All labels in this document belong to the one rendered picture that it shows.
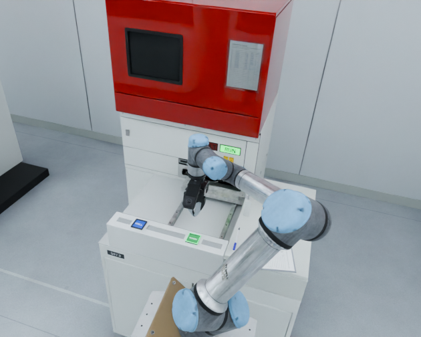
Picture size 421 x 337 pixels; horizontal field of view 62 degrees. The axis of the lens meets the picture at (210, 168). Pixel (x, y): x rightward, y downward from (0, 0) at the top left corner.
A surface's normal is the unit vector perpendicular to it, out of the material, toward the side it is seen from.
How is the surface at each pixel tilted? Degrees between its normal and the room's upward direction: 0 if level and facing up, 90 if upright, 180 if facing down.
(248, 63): 90
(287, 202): 47
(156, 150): 90
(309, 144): 90
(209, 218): 0
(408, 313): 0
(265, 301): 90
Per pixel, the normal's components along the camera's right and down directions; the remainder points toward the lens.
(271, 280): -0.29, 0.51
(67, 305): 0.06, -0.83
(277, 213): -0.59, -0.39
